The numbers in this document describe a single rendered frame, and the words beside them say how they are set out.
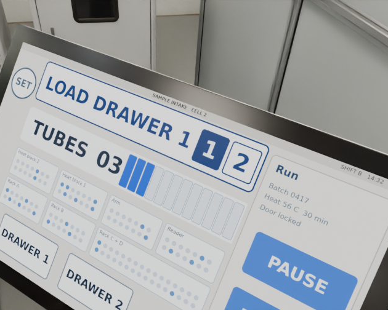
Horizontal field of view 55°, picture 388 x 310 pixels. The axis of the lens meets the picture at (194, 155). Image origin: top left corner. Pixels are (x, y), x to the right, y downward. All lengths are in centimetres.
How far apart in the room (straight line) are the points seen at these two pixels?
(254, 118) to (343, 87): 90
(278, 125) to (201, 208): 11
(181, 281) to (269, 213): 12
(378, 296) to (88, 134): 34
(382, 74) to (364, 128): 17
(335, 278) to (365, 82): 87
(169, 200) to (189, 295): 10
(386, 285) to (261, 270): 11
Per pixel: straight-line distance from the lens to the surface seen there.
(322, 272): 38
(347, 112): 126
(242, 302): 40
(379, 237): 38
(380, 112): 116
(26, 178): 52
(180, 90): 41
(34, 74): 53
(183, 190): 40
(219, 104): 40
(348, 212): 38
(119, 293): 45
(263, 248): 39
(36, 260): 51
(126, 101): 44
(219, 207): 39
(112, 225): 44
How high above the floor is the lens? 141
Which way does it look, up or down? 41 degrees down
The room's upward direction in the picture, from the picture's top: 5 degrees clockwise
